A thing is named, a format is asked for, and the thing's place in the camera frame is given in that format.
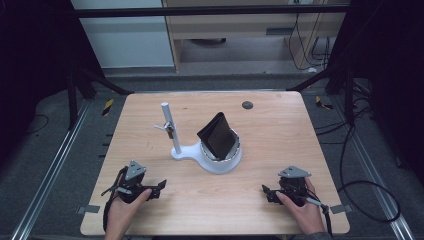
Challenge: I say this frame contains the right hand-held gripper black cable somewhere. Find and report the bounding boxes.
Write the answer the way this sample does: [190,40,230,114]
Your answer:
[304,189,335,239]

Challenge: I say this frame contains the white bowl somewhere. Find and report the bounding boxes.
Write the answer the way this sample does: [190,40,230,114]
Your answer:
[199,129,242,163]

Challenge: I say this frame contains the hanging black cables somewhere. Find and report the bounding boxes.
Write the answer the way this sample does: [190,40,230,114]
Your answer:
[287,12,332,72]

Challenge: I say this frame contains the person's left hand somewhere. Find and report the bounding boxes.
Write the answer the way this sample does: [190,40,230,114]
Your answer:
[105,188,153,235]

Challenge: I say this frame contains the grey tape piece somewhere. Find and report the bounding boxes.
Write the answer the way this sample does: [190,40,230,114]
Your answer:
[76,204,101,215]
[329,203,353,215]

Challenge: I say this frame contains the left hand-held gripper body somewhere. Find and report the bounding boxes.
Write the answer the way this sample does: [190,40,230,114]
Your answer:
[116,159,156,204]

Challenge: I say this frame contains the black wallet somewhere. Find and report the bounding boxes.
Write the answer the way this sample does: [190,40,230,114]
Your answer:
[196,111,237,161]

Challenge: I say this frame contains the person's right hand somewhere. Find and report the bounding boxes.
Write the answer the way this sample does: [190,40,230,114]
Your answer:
[275,177,326,236]

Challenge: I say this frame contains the black horizontal frame bar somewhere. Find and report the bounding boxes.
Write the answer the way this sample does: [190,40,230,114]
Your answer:
[74,4,352,19]

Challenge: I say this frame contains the yellow black tape strip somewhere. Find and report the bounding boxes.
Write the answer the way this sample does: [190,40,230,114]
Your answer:
[314,95,335,111]
[101,98,115,117]

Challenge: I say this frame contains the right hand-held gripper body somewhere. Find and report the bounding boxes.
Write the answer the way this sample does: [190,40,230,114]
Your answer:
[277,165,313,207]

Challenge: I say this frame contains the hand-held gripper black cable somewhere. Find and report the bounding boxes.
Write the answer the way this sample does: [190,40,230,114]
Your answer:
[101,165,133,233]
[304,189,335,239]

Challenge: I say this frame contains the looped black floor cable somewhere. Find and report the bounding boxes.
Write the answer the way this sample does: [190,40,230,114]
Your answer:
[336,124,401,224]

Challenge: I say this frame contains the bunch of keys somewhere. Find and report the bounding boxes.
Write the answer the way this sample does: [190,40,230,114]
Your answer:
[164,121,175,140]

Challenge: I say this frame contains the dark curtain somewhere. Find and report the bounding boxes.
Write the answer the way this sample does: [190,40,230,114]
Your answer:
[0,0,104,168]
[328,0,424,188]

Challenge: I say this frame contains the white cabinet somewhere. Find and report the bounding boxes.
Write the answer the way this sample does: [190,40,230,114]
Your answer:
[69,0,176,70]

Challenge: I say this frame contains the left hand-held gripper black cable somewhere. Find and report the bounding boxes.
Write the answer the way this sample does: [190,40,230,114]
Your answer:
[101,165,133,233]

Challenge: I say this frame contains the wooden desk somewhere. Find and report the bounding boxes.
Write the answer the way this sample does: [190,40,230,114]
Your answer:
[161,0,348,73]

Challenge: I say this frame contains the black metal stand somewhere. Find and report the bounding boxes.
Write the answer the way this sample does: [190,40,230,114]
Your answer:
[285,61,356,126]
[65,61,135,132]

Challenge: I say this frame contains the thin black floor cable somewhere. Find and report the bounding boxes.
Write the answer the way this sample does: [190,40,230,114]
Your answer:
[24,113,50,136]

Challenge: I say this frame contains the aluminium floor rail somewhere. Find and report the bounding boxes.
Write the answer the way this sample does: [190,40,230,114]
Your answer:
[10,99,92,240]
[332,94,415,240]

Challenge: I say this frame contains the white stand with post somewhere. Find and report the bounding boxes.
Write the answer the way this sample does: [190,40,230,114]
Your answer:
[153,101,243,175]

